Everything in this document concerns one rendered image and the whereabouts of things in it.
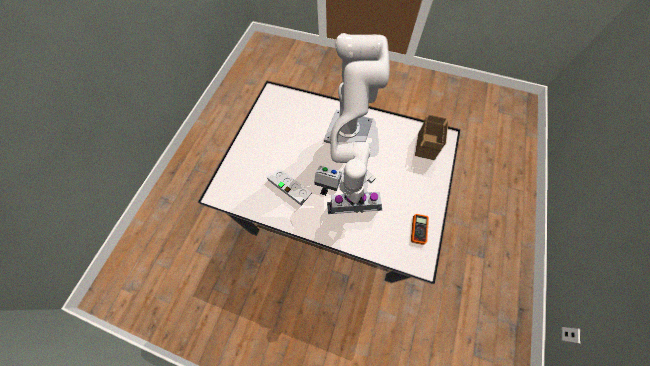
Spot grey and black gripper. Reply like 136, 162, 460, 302
339, 177, 364, 205

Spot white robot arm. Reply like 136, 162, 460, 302
330, 33, 389, 192

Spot small brown cardboard box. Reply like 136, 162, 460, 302
415, 115, 449, 160

